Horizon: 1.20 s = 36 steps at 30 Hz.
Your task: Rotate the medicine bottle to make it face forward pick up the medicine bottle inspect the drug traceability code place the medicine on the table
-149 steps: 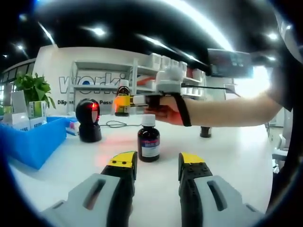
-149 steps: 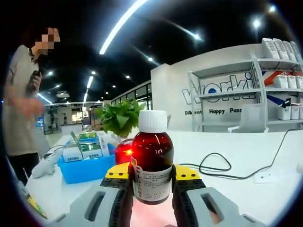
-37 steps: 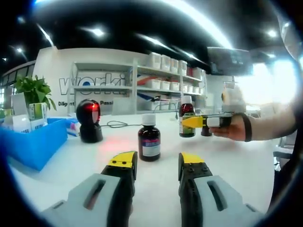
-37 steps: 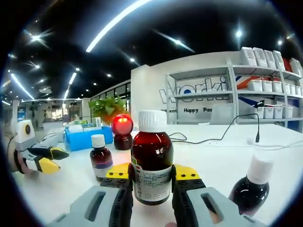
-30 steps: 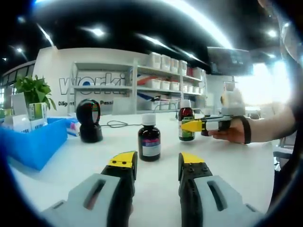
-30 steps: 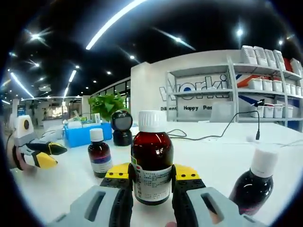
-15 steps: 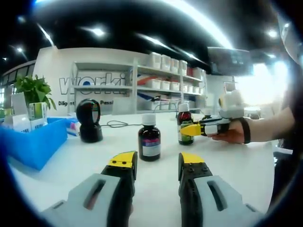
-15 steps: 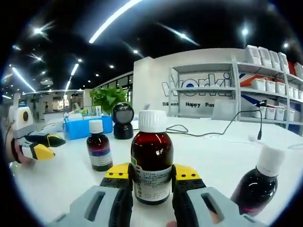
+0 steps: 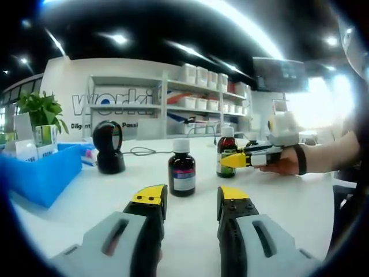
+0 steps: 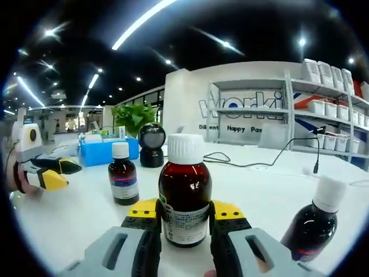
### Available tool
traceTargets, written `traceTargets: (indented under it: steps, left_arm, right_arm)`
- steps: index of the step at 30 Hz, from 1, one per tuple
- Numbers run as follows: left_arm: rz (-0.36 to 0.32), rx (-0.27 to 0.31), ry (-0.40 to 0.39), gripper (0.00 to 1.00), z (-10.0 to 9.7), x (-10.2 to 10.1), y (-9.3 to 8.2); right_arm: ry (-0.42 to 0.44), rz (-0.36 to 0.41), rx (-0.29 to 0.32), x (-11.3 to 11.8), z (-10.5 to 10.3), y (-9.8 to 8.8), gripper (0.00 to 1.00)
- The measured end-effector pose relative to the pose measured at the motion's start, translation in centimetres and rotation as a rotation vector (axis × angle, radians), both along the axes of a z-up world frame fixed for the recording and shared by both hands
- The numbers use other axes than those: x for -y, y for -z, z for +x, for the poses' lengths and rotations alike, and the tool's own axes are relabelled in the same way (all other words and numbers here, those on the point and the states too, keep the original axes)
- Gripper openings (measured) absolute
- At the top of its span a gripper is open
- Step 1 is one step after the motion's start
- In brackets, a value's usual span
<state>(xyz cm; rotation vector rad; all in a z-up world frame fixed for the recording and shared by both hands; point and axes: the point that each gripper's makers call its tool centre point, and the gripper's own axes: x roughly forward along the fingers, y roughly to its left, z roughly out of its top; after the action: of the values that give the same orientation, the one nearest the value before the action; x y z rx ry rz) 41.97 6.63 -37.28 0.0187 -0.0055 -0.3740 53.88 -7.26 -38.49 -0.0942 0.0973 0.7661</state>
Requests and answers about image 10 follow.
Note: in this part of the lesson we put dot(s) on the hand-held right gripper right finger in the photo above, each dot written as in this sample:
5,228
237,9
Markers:
276,254

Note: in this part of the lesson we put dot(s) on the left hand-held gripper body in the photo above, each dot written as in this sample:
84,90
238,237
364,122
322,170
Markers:
27,141

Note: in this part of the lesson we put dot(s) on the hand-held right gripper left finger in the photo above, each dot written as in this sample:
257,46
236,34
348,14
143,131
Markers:
95,254

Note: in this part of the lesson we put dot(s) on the small dark medicine bottle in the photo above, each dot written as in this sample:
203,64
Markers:
311,225

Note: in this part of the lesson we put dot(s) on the brown medicine bottle purple label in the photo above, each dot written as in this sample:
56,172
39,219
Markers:
124,173

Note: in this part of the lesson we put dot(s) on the brown medicine bottle green label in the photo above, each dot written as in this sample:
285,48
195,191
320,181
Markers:
184,179

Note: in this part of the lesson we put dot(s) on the person's left hand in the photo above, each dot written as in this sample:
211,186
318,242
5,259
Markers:
30,190

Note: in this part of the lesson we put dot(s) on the person's right hand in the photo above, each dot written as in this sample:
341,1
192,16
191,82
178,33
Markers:
210,274

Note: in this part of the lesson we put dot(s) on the blue plastic bin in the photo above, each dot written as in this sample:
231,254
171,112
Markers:
95,155

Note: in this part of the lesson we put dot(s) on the white table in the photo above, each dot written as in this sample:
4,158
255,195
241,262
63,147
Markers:
86,207

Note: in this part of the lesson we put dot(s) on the green potted plant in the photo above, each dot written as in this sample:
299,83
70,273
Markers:
135,115

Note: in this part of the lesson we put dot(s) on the black barcode scanner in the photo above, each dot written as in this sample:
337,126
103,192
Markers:
152,135

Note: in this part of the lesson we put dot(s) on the grey chair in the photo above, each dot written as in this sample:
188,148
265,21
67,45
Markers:
272,137
180,129

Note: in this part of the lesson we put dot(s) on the grey metal shelf rack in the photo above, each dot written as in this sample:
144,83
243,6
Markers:
250,110

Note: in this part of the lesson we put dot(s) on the red storage bin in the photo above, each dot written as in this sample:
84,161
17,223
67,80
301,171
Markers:
358,88

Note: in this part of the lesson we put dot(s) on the row of white storage bins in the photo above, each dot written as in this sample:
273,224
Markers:
311,69

